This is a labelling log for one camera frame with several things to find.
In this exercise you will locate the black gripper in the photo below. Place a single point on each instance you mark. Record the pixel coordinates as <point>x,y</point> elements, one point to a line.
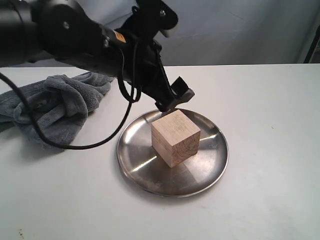
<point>132,55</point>

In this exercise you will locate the light wooden cube block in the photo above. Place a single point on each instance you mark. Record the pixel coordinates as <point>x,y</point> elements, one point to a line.
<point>175,137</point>

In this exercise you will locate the grey fluffy towel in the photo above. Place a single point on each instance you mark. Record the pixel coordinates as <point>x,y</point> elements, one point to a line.
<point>60,106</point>

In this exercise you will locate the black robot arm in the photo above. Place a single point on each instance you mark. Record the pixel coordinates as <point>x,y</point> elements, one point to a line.
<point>61,30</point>

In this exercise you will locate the round stainless steel plate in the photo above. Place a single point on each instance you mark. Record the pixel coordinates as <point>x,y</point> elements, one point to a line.
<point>140,164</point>

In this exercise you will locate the grey backdrop cloth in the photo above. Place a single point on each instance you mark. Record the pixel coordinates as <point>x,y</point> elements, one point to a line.
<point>240,32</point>

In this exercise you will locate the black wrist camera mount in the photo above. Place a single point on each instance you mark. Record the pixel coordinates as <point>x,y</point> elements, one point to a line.
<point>148,18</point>

